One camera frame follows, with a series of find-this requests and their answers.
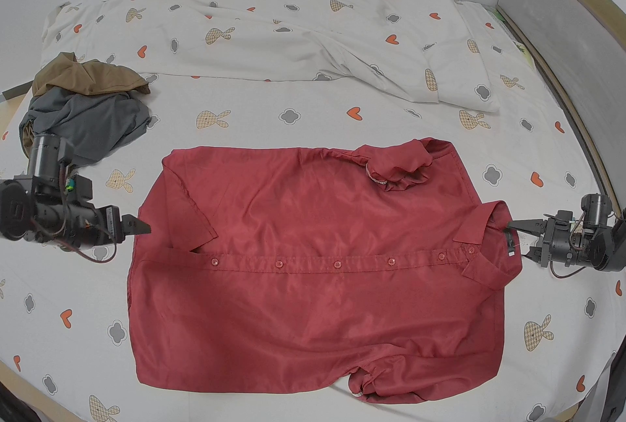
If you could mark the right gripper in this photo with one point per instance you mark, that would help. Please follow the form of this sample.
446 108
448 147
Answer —
557 246

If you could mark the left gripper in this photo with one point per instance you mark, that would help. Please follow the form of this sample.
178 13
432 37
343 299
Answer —
73 224

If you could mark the red shirt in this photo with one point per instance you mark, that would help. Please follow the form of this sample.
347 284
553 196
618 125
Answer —
318 312

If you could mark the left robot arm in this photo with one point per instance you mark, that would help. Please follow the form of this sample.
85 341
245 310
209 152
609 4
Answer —
17 210

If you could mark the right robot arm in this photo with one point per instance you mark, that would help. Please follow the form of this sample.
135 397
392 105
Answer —
609 249

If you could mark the bed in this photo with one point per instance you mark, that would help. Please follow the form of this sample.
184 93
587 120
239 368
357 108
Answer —
318 126

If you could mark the grey garment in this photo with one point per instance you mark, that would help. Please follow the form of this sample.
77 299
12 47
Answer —
107 122

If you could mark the brown garment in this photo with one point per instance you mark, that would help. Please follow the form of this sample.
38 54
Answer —
88 75

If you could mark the white printed pillow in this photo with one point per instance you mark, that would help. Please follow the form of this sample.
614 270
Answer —
481 68

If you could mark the white printed quilt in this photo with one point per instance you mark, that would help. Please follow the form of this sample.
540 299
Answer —
244 39

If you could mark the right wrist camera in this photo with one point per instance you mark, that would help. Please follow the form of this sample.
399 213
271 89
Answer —
563 218

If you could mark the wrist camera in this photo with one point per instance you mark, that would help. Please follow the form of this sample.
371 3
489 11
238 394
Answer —
78 189
563 218

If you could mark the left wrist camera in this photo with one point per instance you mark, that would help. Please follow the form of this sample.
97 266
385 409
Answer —
78 189

